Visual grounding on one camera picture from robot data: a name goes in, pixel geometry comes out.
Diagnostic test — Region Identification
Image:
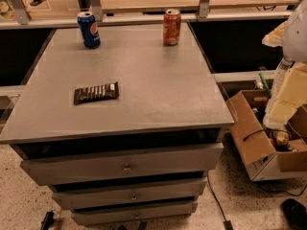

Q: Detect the blue pepsi can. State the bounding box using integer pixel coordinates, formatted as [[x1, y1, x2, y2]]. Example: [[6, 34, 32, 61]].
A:
[[77, 11, 101, 49]]

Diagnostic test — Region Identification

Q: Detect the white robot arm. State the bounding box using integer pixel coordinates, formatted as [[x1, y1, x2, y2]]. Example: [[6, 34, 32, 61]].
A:
[[264, 0, 307, 128]]

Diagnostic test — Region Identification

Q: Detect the orange soda can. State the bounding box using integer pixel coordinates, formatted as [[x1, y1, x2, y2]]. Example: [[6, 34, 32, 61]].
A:
[[163, 9, 181, 46]]

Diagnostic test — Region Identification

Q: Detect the dark rxbar chocolate bar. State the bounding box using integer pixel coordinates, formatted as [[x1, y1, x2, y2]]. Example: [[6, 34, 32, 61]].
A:
[[74, 82, 119, 105]]

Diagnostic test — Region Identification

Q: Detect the green stick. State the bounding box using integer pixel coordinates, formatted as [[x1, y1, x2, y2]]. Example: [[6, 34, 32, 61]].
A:
[[258, 73, 272, 99]]

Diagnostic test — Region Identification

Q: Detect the cardboard box with clutter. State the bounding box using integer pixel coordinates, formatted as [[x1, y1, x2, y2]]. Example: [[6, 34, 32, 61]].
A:
[[226, 90, 307, 181]]

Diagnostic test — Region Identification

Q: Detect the black object on floor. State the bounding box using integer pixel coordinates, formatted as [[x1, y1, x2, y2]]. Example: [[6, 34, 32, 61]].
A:
[[281, 198, 307, 230]]

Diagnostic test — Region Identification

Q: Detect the grey drawer cabinet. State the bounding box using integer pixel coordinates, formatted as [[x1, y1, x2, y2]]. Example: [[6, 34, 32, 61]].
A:
[[1, 24, 233, 225]]

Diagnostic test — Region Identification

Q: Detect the small black shelf object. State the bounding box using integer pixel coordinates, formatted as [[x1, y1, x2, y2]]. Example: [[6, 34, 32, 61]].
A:
[[30, 0, 44, 7]]

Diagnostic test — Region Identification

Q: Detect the black clamp on floor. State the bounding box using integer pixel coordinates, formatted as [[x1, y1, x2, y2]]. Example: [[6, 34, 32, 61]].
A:
[[40, 211, 55, 230]]

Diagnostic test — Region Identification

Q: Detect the black floor cable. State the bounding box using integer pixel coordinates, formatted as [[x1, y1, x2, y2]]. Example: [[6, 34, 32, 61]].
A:
[[205, 172, 234, 230]]

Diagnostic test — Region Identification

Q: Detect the metal railing frame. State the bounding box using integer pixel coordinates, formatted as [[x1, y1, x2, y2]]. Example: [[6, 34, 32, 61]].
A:
[[0, 0, 302, 30]]

